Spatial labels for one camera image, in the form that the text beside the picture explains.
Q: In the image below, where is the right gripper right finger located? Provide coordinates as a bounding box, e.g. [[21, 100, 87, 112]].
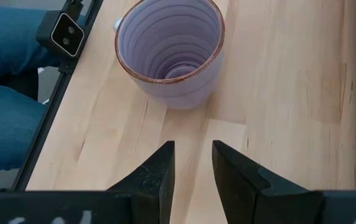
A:
[[212, 139, 324, 224]]

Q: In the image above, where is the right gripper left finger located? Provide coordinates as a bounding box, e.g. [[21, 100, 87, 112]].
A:
[[106, 140, 176, 224]]

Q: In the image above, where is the small black camera box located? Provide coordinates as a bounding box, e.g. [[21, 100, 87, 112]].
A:
[[35, 10, 86, 59]]

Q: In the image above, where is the lavender ribbed mug white handle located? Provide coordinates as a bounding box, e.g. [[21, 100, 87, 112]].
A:
[[113, 0, 226, 110]]

